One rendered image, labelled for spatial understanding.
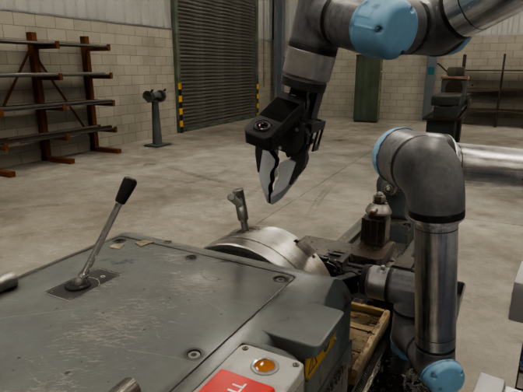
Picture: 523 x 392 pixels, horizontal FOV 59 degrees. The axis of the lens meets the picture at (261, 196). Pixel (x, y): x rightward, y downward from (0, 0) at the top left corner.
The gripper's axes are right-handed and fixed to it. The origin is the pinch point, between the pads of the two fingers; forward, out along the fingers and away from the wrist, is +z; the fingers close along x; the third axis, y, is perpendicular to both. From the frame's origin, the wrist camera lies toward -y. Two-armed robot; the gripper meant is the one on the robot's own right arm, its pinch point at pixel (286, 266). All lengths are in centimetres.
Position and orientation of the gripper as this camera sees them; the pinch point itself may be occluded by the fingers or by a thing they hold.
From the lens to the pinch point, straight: 114.6
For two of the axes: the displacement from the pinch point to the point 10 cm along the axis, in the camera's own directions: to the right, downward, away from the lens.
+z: -8.8, -1.3, 4.7
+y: 4.8, -2.3, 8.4
